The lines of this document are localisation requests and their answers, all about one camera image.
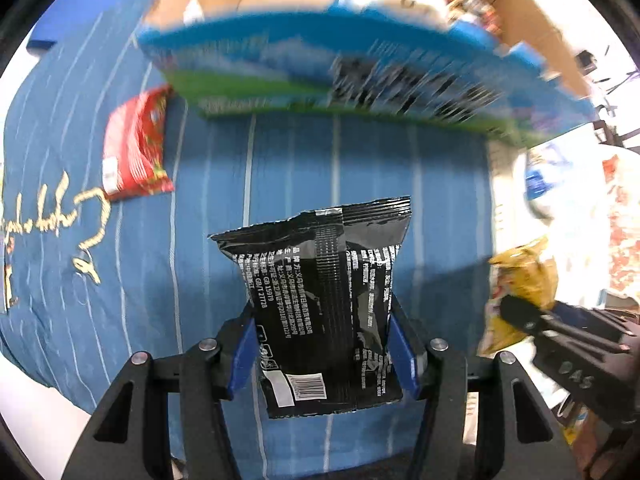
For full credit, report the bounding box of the yellow snack bag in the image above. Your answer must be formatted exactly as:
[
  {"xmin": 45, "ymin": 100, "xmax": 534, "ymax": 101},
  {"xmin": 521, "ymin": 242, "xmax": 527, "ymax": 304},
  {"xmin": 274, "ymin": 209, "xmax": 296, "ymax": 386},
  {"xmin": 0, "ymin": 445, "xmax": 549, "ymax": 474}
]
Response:
[{"xmin": 477, "ymin": 236, "xmax": 559, "ymax": 356}]

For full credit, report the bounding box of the black snack bag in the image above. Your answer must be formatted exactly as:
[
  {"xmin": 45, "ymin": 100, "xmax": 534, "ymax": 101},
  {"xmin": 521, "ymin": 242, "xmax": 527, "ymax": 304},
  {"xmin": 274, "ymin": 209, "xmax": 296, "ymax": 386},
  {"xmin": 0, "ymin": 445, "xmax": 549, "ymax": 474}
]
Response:
[{"xmin": 211, "ymin": 196, "xmax": 411, "ymax": 419}]

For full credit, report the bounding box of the red snack bag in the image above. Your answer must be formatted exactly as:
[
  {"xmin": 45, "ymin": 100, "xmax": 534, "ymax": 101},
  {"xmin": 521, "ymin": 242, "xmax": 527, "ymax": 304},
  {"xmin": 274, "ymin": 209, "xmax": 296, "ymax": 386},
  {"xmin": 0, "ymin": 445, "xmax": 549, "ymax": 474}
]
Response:
[{"xmin": 102, "ymin": 84, "xmax": 174, "ymax": 200}]

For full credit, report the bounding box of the blue white tissue pack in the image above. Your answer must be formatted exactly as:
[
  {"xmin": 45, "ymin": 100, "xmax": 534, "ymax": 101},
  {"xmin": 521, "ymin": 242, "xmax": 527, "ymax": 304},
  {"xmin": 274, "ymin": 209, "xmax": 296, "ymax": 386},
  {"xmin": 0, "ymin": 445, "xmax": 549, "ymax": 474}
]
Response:
[{"xmin": 525, "ymin": 144, "xmax": 567, "ymax": 221}]

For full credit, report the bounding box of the plaid checkered blanket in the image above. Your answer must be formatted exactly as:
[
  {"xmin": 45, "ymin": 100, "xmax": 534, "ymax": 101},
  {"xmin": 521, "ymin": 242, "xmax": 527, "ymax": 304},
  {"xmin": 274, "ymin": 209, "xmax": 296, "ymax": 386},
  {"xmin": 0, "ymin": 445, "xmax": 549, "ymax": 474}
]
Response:
[{"xmin": 488, "ymin": 134, "xmax": 608, "ymax": 309}]

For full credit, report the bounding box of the blue striped blanket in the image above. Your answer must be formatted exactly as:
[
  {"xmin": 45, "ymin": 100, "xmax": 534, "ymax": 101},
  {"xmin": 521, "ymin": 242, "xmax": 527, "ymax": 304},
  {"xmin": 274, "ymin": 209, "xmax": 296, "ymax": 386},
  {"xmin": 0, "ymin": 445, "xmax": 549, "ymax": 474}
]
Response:
[{"xmin": 0, "ymin": 0, "xmax": 497, "ymax": 480}]

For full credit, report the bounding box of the orange white floral blanket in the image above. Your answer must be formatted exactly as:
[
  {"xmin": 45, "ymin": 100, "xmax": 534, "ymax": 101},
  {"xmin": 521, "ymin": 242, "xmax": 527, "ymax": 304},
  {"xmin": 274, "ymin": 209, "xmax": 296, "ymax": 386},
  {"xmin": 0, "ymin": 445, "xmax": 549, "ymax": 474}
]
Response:
[{"xmin": 602, "ymin": 145, "xmax": 640, "ymax": 302}]

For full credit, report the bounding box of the open cardboard box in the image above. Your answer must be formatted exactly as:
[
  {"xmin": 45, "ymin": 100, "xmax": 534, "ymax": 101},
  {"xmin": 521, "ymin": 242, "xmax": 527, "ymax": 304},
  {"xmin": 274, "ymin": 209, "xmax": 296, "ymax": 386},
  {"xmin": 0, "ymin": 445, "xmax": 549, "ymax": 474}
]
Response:
[{"xmin": 137, "ymin": 0, "xmax": 597, "ymax": 146}]

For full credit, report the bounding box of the blue foam mat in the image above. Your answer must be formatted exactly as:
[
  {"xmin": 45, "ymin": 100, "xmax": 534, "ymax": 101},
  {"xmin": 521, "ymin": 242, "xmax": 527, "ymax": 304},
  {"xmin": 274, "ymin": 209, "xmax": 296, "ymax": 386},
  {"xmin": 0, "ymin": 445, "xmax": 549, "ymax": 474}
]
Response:
[{"xmin": 25, "ymin": 0, "xmax": 170, "ymax": 53}]

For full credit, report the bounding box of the orange panda snack bag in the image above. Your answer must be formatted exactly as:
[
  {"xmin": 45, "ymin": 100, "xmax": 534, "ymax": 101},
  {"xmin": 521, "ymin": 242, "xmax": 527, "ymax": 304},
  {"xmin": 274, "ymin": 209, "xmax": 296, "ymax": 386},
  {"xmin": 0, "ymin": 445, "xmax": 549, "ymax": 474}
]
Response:
[{"xmin": 446, "ymin": 0, "xmax": 502, "ymax": 39}]

